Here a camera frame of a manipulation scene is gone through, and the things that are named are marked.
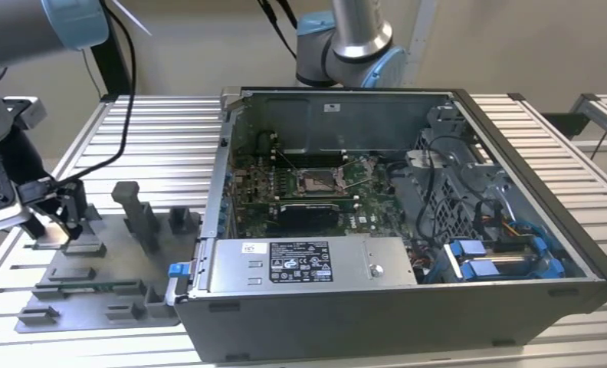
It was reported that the metal socket cover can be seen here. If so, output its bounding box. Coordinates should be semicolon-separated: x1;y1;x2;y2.
341;156;381;189

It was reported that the thin metal locking lever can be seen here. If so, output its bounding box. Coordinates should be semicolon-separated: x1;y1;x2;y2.
275;149;299;171

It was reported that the green motherboard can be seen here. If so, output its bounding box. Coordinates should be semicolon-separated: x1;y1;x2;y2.
229;153;412;238

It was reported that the green RAM stick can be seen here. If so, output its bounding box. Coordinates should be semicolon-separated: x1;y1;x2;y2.
36;281;141;292

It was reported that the black wire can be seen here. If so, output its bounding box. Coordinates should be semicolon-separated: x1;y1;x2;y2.
421;136;484;246

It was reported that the black upright post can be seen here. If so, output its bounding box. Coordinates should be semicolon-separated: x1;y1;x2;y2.
90;38;136;97

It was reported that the blue disk carrier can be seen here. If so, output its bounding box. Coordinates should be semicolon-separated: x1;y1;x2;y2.
460;258;502;281
531;235;566;279
448;239;487;256

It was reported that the CPU socket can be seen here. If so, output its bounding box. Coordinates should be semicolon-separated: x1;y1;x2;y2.
295;168;343;195

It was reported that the black RAM slot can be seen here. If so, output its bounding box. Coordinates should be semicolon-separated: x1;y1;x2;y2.
275;150;347;159
275;157;347;168
277;193;360;204

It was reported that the black cable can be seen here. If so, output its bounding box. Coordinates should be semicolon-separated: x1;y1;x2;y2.
255;0;299;58
52;0;137;185

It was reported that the grey perforated disk bay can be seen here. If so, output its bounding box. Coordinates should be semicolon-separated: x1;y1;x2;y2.
400;145;539;248

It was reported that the grey parts rack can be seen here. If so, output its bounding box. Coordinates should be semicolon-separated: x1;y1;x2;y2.
14;180;205;334

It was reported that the dark grey PC case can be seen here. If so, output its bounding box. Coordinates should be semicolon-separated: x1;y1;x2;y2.
172;86;607;363

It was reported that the black expansion card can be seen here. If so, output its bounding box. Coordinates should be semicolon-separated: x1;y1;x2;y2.
277;202;341;232

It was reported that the silver power supply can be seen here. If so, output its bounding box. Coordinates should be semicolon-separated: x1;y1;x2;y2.
208;236;417;292

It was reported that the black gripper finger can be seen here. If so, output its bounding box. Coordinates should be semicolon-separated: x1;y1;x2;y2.
20;209;46;241
57;179;89;241

